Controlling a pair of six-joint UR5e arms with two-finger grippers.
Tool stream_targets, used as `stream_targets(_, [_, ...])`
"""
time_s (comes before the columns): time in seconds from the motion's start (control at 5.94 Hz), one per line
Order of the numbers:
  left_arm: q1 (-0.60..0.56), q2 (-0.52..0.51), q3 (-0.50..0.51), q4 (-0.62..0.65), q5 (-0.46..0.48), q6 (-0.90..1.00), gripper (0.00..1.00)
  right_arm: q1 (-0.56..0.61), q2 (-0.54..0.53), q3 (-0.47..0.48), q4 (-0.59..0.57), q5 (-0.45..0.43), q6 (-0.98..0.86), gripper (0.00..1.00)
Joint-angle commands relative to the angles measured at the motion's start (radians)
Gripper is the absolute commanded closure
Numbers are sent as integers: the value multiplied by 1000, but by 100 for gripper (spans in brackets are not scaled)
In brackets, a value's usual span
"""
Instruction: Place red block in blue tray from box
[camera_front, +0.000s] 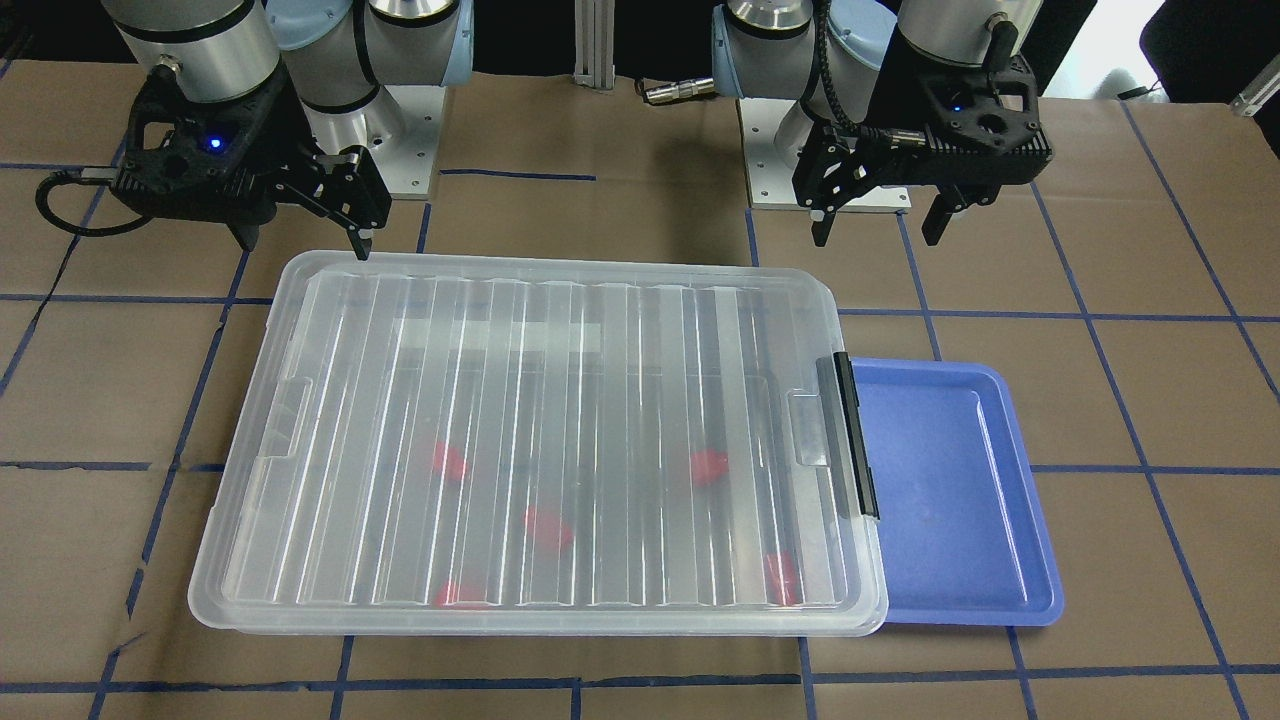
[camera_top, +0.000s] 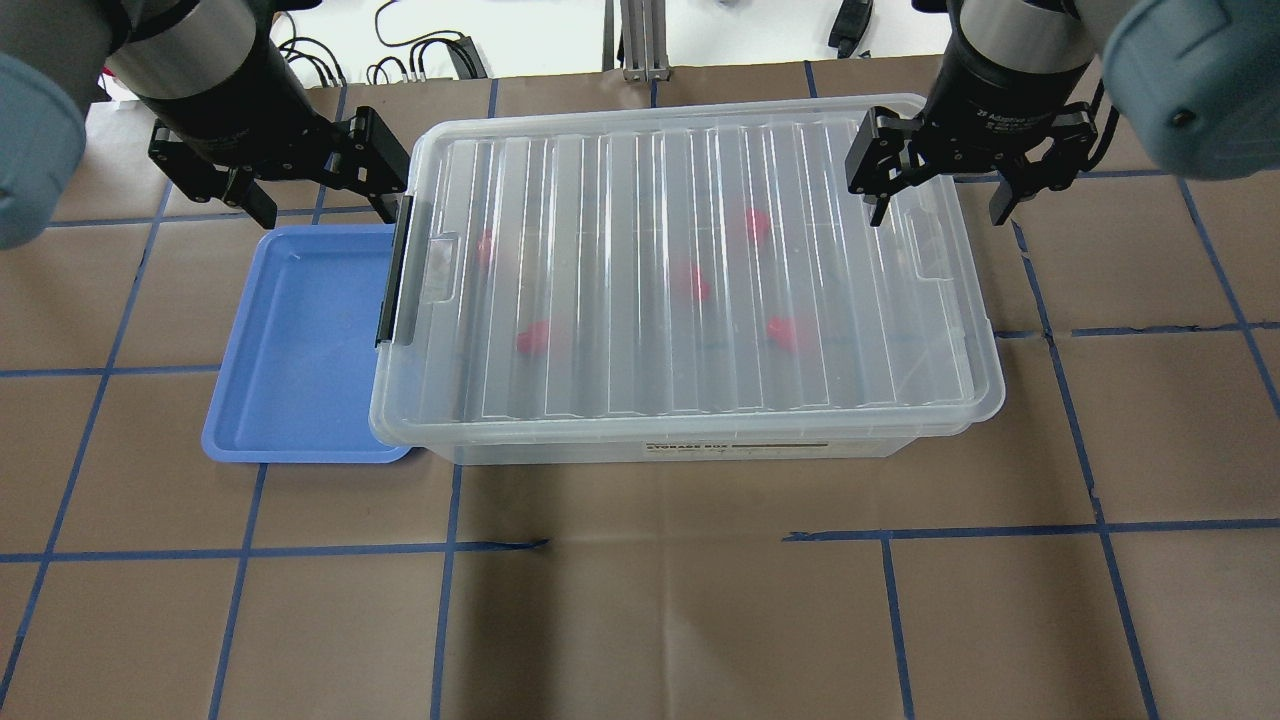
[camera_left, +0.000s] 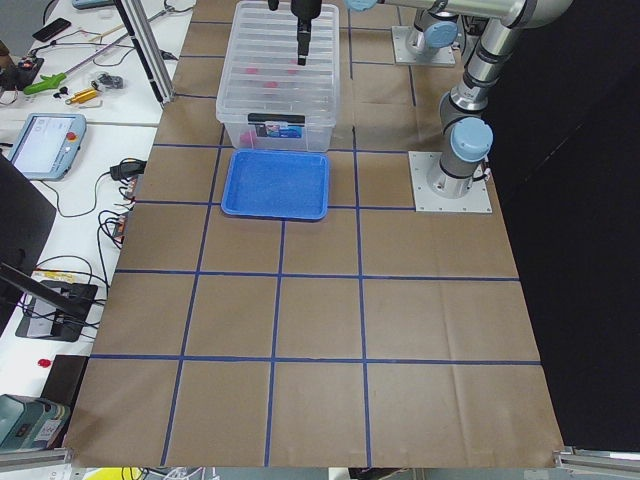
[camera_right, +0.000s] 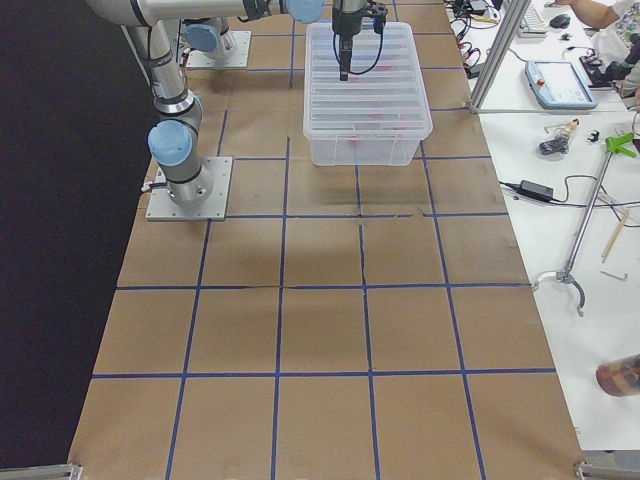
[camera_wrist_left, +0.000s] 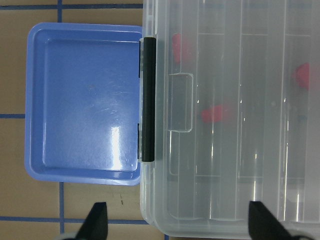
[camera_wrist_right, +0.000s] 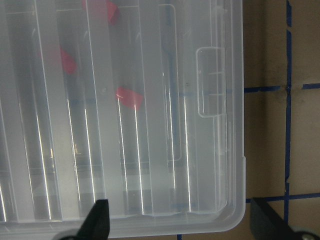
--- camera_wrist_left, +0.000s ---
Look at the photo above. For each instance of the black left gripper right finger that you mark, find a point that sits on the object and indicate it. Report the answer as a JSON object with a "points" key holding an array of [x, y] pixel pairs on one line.
{"points": [[262, 225]]}

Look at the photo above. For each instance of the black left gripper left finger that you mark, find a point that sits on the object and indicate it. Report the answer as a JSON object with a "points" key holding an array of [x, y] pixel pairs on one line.
{"points": [[95, 226]]}

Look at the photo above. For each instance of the red block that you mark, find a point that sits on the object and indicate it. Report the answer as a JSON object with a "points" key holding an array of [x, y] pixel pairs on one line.
{"points": [[301, 75], [212, 114], [176, 47]]}

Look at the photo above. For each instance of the clear plastic box lid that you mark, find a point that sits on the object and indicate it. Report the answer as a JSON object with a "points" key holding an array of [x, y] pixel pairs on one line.
{"points": [[237, 112]]}

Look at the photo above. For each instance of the blue plastic tray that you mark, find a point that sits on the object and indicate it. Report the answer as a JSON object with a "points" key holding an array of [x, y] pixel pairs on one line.
{"points": [[82, 103]]}

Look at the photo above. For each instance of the clear plastic storage box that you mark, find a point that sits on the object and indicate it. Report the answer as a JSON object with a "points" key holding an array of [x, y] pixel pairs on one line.
{"points": [[150, 175]]}

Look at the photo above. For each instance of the black box latch handle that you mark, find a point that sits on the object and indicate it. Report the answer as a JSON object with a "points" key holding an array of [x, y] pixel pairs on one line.
{"points": [[148, 54]]}

